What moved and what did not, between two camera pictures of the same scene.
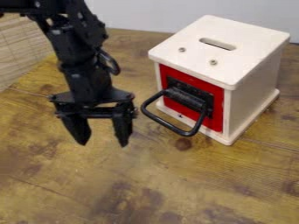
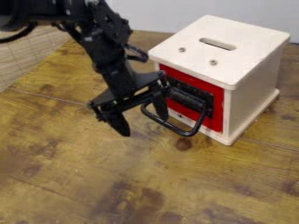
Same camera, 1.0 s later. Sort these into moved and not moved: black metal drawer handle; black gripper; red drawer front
Moved: black gripper
Not moved: black metal drawer handle; red drawer front
